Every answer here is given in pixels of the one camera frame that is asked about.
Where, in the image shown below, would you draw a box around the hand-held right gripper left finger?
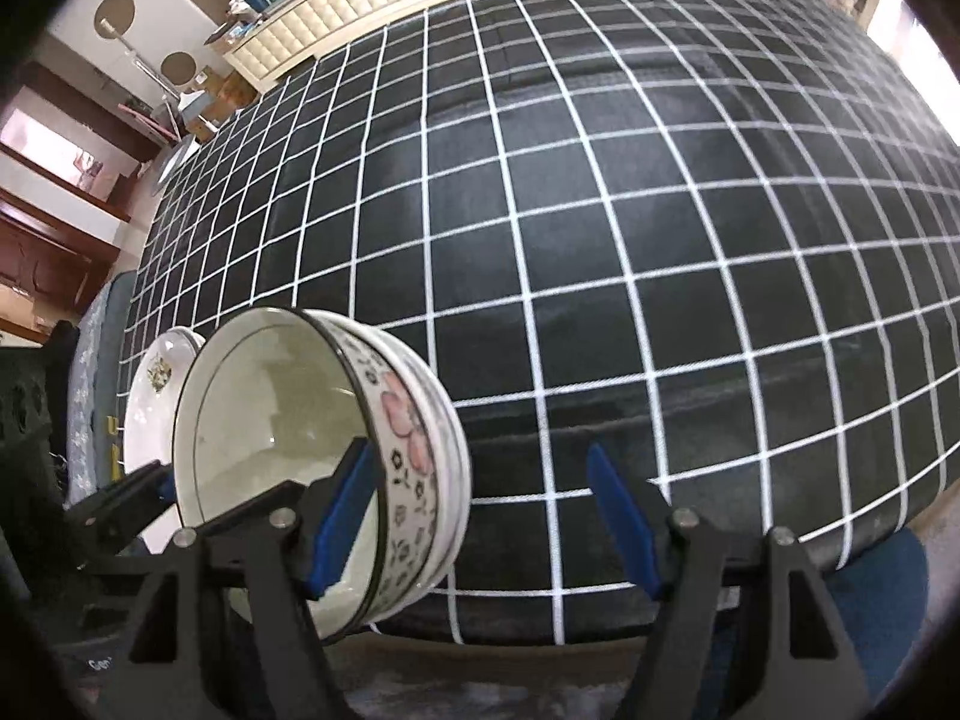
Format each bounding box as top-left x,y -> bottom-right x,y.
94,439 -> 383,720

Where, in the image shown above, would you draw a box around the white floor lamp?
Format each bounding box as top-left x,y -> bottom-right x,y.
96,13 -> 192,145

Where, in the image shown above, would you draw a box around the white plate with printed figures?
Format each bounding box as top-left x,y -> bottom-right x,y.
122,326 -> 208,563

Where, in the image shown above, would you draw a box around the green bowl with flower pattern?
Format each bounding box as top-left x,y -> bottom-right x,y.
172,306 -> 445,644

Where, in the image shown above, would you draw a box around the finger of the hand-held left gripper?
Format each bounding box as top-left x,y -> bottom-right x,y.
64,461 -> 179,552

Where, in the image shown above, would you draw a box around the white bowl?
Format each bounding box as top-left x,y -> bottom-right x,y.
375,330 -> 462,601

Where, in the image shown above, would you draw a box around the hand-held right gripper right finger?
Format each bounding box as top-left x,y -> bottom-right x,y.
586,442 -> 871,720

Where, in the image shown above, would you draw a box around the cardboard boxes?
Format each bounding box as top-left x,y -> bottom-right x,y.
197,70 -> 257,130

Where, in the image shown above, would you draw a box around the brown wooden door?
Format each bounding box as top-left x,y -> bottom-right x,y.
0,186 -> 115,317

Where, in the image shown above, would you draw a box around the grey patterned chair cushion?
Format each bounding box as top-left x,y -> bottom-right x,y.
64,274 -> 137,505

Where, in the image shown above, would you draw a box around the pale blue bowl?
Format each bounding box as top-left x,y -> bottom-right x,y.
420,360 -> 473,586

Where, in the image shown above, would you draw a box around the black white checkered tablecloth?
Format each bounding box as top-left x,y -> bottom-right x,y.
112,0 -> 960,647

